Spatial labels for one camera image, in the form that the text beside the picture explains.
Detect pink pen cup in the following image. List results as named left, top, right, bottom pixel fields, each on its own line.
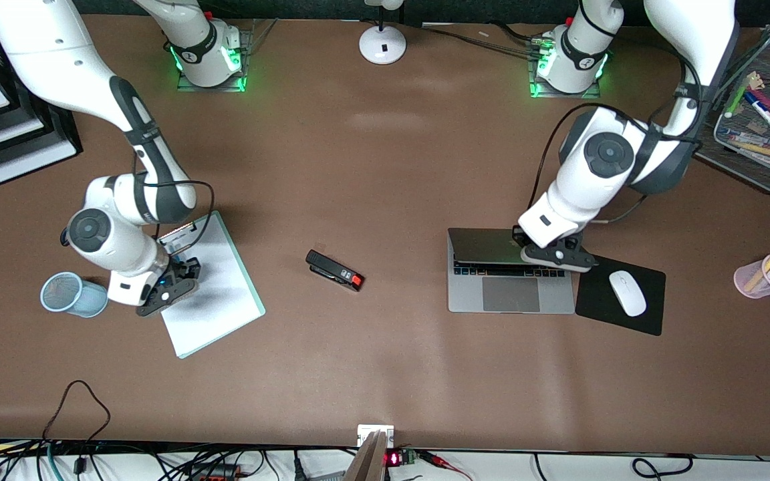
left=734, top=253, right=770, bottom=299

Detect black base power cable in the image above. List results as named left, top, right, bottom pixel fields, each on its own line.
left=418, top=21, right=547, bottom=58

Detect clear arm base plate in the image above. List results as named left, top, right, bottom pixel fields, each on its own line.
left=528, top=37, right=603, bottom=100
left=176, top=19, right=278, bottom=93

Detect blue capped white marker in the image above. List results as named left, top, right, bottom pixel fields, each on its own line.
left=744, top=92, right=770, bottom=140

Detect white paper sheet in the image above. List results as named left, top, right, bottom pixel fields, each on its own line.
left=159, top=217, right=259, bottom=355

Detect coiled black cable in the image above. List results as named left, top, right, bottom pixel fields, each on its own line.
left=631, top=454, right=694, bottom=481

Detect teal cable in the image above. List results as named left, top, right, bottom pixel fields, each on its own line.
left=46, top=443, right=66, bottom=481

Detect white computer mouse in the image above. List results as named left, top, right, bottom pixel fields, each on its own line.
left=609, top=270, right=647, bottom=317

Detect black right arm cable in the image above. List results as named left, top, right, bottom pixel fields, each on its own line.
left=132, top=150, right=216, bottom=255

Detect thin black looped cable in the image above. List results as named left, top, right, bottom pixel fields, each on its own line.
left=42, top=379, right=111, bottom=447

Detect white round lamp base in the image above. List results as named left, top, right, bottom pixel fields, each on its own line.
left=358, top=0, right=407, bottom=65

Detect black stacked paper tray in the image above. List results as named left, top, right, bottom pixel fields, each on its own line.
left=0, top=12, right=84, bottom=187

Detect black stapler orange tip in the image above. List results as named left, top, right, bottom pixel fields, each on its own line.
left=305, top=249, right=364, bottom=293

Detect silver laptop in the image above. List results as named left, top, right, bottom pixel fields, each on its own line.
left=447, top=228, right=576, bottom=315

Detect black orange connector block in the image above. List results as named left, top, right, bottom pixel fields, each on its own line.
left=181, top=462, right=246, bottom=481

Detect green marker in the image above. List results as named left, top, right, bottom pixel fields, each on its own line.
left=724, top=71, right=761, bottom=119

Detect yellow highlighter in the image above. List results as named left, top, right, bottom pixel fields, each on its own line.
left=744, top=250, right=770, bottom=292

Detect aluminium camera mount post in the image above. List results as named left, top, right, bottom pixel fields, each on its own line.
left=343, top=425, right=395, bottom=481

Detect wire mesh desk tray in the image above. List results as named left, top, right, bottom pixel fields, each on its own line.
left=694, top=31, right=770, bottom=196

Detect blue mesh pen cup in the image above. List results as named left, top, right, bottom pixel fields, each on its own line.
left=40, top=271, right=110, bottom=319

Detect teal clipboard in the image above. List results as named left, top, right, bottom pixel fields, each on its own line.
left=158, top=210, right=267, bottom=359

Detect red wire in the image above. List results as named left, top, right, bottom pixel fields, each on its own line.
left=418, top=450, right=474, bottom=481

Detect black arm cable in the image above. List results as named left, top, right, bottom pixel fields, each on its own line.
left=529, top=50, right=704, bottom=225
left=132, top=150, right=216, bottom=255

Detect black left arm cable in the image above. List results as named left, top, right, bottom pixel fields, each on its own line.
left=529, top=50, right=704, bottom=225

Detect black mouse pad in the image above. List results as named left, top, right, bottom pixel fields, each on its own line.
left=575, top=254, right=666, bottom=337

